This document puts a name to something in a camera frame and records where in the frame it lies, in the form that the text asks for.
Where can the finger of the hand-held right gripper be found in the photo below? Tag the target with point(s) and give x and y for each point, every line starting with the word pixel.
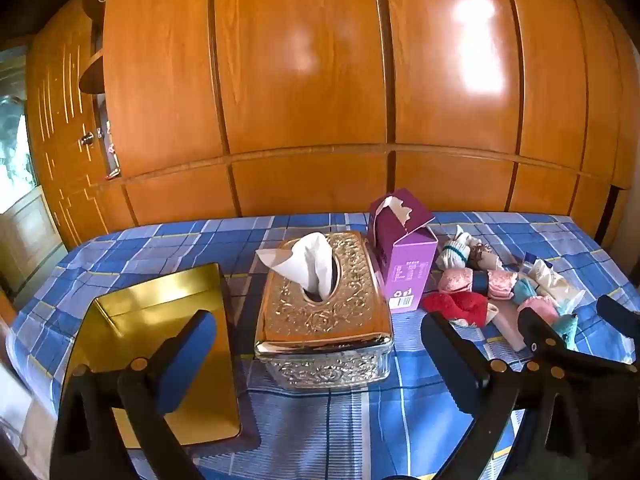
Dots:
pixel 535 335
pixel 622 325

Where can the beige cloth roll with scrunchie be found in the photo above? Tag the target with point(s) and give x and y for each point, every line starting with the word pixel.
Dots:
pixel 485 257

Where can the ornate gold tissue box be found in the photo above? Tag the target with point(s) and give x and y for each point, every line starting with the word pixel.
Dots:
pixel 320 320

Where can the red lace cloth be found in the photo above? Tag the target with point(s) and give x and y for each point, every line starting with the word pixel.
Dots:
pixel 460 307

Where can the wooden door with gold lines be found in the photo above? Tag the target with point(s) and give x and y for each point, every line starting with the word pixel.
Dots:
pixel 65 135

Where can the pink cloth roll navy band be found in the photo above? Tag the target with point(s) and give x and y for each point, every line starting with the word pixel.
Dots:
pixel 457 281

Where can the blue plaid bed sheet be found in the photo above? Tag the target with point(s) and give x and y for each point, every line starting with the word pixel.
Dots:
pixel 370 425

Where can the wooden wardrobe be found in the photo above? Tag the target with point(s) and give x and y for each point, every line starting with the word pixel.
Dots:
pixel 325 85

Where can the pink cloth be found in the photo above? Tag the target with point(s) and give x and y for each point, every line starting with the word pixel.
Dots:
pixel 540 307

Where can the pink artificial flowers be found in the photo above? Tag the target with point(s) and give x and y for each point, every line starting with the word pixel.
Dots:
pixel 109 150

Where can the round wooden corner shelf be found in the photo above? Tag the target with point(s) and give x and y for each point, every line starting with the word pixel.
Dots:
pixel 92 72

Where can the gold metal tray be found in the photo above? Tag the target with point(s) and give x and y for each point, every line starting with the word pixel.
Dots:
pixel 150 305

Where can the purple cardboard tissue box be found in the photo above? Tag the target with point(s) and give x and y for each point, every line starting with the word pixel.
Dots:
pixel 402 260

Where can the white tissue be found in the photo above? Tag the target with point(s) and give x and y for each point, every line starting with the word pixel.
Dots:
pixel 307 262

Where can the clear plastic packet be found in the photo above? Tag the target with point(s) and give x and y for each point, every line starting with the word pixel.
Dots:
pixel 557 282

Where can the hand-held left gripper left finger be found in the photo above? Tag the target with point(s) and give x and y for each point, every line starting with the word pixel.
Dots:
pixel 192 360

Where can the white sock roll teal band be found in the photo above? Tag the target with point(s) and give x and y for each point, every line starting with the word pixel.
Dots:
pixel 455 252

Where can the glass-paned wooden door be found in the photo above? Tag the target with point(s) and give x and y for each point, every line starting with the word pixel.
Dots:
pixel 20 220

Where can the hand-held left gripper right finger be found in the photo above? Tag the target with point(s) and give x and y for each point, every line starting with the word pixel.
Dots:
pixel 452 355

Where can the blue and white packet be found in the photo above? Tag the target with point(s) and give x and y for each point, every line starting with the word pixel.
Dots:
pixel 535 260

